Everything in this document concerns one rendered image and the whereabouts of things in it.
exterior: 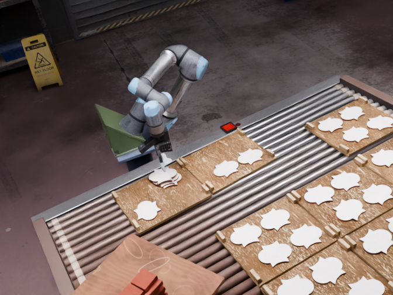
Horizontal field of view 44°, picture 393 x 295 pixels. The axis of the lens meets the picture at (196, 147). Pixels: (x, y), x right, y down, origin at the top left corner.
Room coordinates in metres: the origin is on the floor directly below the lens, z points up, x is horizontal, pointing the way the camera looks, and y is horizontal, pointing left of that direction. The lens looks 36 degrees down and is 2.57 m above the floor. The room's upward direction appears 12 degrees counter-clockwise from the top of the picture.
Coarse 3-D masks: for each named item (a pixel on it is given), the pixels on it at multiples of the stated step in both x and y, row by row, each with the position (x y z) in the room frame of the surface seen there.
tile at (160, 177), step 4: (156, 172) 2.02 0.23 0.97; (160, 172) 2.02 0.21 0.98; (164, 172) 2.01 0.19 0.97; (168, 172) 2.00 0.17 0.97; (172, 172) 2.00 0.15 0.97; (176, 172) 1.99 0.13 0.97; (152, 176) 2.00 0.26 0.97; (156, 176) 1.99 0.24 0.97; (160, 176) 1.98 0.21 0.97; (164, 176) 1.98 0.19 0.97; (168, 176) 1.97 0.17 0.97; (172, 176) 1.96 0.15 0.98; (152, 180) 1.96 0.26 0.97; (156, 180) 1.96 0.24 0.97; (160, 180) 1.95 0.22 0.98; (164, 180) 1.94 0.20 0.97; (168, 180) 1.94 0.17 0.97
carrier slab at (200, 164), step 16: (224, 144) 2.20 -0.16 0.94; (240, 144) 2.17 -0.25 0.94; (256, 144) 2.14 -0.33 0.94; (192, 160) 2.11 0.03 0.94; (208, 160) 2.08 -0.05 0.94; (224, 160) 2.06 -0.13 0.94; (272, 160) 1.98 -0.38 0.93; (208, 176) 1.95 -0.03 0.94; (224, 176) 1.93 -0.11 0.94; (240, 176) 1.90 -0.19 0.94
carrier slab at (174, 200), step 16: (192, 176) 1.98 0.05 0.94; (128, 192) 1.96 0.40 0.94; (144, 192) 1.93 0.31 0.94; (160, 192) 1.91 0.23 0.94; (176, 192) 1.88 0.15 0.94; (192, 192) 1.86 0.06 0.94; (128, 208) 1.83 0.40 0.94; (160, 208) 1.78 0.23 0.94; (176, 208) 1.76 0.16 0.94; (144, 224) 1.70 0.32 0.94
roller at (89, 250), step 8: (376, 104) 2.31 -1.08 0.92; (312, 136) 2.13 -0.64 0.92; (296, 144) 2.09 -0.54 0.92; (304, 144) 2.09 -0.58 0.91; (280, 152) 2.05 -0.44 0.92; (288, 152) 2.05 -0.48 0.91; (120, 232) 1.69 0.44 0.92; (128, 232) 1.69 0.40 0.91; (104, 240) 1.66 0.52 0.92; (112, 240) 1.66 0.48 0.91; (88, 248) 1.63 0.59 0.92; (96, 248) 1.63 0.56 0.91; (72, 256) 1.60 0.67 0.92; (80, 256) 1.60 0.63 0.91
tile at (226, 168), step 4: (220, 164) 2.02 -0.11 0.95; (224, 164) 2.01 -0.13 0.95; (228, 164) 2.00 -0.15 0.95; (232, 164) 2.00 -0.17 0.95; (236, 164) 1.99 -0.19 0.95; (216, 168) 1.99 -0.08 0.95; (220, 168) 1.99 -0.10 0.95; (224, 168) 1.98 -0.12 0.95; (228, 168) 1.97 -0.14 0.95; (232, 168) 1.97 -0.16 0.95; (236, 168) 1.96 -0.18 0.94; (216, 172) 1.96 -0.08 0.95; (220, 172) 1.95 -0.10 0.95; (224, 172) 1.95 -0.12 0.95; (228, 172) 1.94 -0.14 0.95; (232, 172) 1.94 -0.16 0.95; (236, 172) 1.94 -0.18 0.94; (216, 176) 1.94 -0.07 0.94; (220, 176) 1.93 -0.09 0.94; (228, 176) 1.92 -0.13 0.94
